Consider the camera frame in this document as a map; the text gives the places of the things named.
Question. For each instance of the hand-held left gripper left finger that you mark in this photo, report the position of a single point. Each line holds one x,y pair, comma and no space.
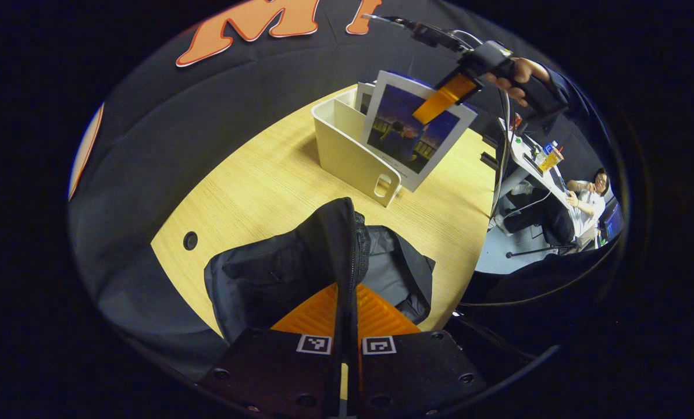
277,378

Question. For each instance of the blue book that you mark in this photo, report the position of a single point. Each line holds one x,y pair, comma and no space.
410,139

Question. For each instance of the orange drink bottle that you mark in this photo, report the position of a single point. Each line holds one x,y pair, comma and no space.
550,158

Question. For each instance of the black schoolbag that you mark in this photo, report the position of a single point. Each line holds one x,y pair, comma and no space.
277,273

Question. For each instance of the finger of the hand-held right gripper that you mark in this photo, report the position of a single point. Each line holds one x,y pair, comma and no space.
442,99

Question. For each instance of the white portrait book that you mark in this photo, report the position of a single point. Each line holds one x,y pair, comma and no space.
365,98

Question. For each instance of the white bookshelf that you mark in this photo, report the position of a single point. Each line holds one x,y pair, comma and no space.
346,151

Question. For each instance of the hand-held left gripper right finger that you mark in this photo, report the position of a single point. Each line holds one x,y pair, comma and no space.
416,372

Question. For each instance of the white office desk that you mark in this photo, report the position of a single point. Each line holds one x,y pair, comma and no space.
530,166

